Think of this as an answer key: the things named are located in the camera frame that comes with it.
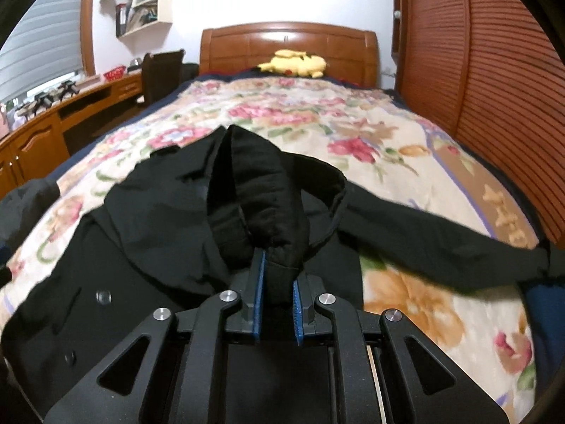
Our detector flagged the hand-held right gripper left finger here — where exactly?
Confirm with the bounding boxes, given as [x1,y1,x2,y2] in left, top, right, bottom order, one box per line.
[42,247,266,424]

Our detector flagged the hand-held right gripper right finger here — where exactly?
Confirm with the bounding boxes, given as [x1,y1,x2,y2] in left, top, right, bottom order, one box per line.
[291,274,524,424]

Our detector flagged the black jacket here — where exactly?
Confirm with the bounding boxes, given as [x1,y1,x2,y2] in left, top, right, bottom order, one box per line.
[0,124,565,411]

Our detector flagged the floral blanket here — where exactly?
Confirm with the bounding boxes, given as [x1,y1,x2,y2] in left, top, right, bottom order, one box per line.
[0,75,548,411]

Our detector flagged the yellow plush toy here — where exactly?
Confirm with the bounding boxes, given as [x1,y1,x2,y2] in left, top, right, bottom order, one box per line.
[257,48,328,78]

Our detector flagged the black chair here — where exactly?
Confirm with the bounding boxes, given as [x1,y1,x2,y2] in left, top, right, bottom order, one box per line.
[140,50,185,104]

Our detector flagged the dark grey folded garment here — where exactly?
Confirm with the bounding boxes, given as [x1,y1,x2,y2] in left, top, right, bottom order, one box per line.
[0,179,60,248]

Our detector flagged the wooden desk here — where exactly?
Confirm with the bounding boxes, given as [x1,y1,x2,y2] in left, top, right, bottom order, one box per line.
[0,73,144,201]

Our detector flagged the wooden louvered wardrobe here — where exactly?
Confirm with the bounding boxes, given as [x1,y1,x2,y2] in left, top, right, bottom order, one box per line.
[391,0,565,257]

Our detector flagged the black binders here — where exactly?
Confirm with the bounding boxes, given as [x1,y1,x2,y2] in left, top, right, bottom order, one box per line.
[115,4,131,36]

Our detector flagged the grey window blinds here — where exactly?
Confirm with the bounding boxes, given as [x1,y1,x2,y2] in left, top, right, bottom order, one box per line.
[0,0,89,98]

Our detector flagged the white wall shelf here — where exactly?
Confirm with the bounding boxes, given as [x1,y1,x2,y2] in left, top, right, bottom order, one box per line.
[99,0,174,38]

